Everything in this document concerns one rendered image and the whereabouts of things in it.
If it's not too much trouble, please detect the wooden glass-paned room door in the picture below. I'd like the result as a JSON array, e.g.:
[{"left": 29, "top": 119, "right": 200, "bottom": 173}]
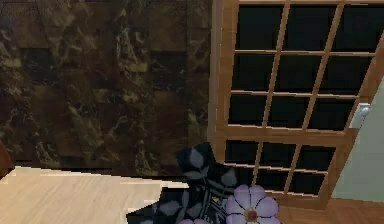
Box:
[{"left": 207, "top": 0, "right": 384, "bottom": 211}]

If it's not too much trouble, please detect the silver round door knob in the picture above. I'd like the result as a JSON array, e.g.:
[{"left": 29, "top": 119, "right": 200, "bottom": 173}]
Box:
[{"left": 350, "top": 102, "right": 372, "bottom": 130}]

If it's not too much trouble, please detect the dark red-brown furniture corner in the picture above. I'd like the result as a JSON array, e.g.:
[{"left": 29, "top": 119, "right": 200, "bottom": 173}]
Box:
[{"left": 0, "top": 139, "right": 16, "bottom": 180}]

